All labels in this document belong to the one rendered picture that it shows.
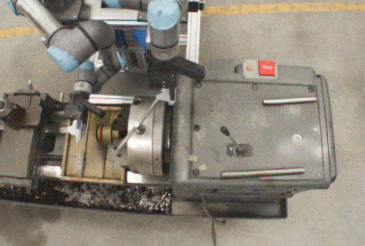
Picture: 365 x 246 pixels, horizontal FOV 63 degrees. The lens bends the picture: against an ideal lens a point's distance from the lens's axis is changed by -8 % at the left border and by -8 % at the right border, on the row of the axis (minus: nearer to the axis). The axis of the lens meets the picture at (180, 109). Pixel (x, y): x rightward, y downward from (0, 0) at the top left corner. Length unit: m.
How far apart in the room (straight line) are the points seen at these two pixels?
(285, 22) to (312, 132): 1.89
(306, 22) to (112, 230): 2.35
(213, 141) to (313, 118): 0.38
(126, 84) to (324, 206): 1.71
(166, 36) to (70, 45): 0.44
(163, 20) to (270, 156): 0.61
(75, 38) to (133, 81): 1.28
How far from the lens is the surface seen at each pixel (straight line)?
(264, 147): 1.13
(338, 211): 2.58
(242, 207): 1.81
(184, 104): 1.14
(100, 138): 1.30
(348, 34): 3.15
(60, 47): 1.13
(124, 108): 1.22
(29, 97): 1.64
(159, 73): 0.90
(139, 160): 1.17
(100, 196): 1.78
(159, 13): 0.75
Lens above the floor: 2.32
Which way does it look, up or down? 70 degrees down
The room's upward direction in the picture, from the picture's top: 3 degrees counter-clockwise
